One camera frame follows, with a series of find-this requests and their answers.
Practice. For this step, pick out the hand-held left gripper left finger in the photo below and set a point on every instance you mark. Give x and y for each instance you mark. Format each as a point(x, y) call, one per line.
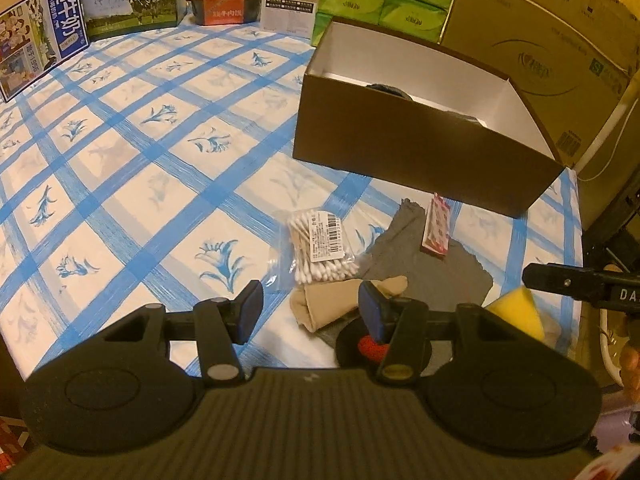
point(250, 305)

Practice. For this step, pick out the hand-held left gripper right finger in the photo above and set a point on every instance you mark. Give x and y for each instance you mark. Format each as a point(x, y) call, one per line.
point(372, 310)

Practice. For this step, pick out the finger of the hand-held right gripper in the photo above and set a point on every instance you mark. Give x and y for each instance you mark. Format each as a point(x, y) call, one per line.
point(560, 280)

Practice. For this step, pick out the beige sock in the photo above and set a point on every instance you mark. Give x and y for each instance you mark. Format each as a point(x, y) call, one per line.
point(325, 305)

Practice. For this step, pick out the green and yellow sponge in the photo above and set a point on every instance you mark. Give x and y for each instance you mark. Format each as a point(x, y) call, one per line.
point(515, 310)

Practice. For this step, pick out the grey cloth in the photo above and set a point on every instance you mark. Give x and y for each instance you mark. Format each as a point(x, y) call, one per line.
point(400, 255)

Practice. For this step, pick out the bag of cotton swabs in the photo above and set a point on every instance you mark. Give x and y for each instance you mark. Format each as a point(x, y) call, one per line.
point(320, 240)

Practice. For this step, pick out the small pink packet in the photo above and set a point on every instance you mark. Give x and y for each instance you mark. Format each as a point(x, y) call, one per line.
point(437, 230)

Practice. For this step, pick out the brown cardboard box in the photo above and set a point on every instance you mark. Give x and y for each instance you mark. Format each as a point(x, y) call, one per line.
point(425, 155)

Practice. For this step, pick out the person's right hand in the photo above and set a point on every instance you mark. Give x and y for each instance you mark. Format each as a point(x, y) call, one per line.
point(631, 360)

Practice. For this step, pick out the blue checkered bed sheet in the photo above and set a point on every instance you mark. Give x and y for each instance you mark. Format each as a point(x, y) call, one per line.
point(150, 170)

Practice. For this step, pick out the large tan cardboard box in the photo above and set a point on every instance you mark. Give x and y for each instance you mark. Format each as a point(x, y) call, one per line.
point(525, 50)

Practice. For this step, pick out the orange and brown food box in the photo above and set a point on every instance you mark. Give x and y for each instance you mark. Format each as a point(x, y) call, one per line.
point(225, 10)

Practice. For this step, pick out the blue cartoon milk carton box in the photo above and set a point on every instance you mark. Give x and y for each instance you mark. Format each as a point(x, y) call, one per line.
point(40, 40)

